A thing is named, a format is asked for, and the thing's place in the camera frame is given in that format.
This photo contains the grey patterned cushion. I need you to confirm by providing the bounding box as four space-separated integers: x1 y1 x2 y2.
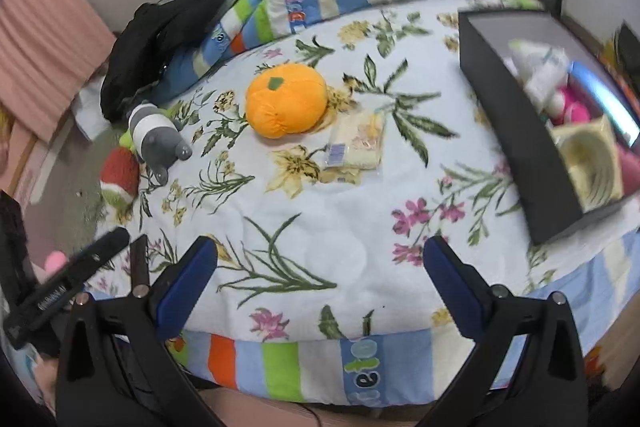
30 122 132 258

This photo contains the red strawberry plush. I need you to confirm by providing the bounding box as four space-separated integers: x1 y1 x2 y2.
99 132 142 212

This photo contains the pink curtain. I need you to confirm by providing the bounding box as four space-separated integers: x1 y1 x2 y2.
0 0 118 142

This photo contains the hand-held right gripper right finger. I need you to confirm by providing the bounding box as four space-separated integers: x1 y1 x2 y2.
415 234 588 427

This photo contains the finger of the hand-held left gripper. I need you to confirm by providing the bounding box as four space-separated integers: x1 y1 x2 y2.
129 234 152 297

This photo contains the pink toy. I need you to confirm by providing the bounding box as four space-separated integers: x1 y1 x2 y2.
42 251 66 279

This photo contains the white floral blanket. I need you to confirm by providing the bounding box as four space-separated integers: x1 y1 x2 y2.
95 0 640 343

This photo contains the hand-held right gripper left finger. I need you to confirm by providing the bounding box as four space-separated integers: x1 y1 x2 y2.
55 235 226 427

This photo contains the black jacket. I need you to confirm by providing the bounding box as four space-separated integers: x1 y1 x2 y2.
100 0 261 122

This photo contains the black cardboard box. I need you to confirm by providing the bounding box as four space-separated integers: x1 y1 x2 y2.
457 9 640 245

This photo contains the clear snack packet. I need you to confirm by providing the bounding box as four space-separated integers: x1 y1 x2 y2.
322 111 387 171

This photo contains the grey striped raccoon plush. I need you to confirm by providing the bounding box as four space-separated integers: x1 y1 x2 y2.
126 102 193 184

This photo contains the gold foil packet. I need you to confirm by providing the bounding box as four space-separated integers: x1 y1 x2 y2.
552 114 626 212

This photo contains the white cat plush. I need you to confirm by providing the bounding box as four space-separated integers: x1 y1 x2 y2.
507 39 592 126

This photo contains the white pillow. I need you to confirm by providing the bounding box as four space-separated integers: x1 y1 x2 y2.
70 79 112 142

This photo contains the striped cartoon bed sheet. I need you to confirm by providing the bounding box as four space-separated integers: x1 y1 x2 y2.
165 227 640 408

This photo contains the orange pumpkin plush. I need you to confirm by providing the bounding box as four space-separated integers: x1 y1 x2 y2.
245 63 328 139

